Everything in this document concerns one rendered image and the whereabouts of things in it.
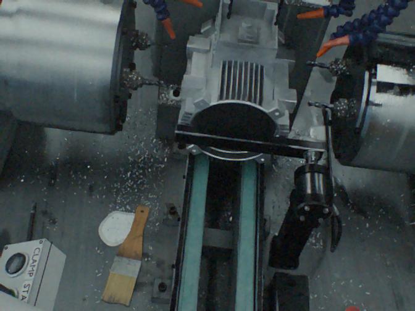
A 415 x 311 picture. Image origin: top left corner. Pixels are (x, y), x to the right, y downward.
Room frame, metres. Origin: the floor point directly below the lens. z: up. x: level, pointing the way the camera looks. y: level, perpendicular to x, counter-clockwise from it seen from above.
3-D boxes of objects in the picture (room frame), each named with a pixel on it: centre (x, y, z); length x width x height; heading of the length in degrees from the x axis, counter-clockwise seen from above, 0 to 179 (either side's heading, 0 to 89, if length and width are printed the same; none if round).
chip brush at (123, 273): (0.49, 0.11, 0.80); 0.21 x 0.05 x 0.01; 178
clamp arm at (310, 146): (0.63, -0.07, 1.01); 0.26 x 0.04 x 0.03; 94
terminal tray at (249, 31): (0.78, -0.03, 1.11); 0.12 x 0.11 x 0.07; 4
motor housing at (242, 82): (0.74, -0.03, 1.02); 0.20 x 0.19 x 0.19; 4
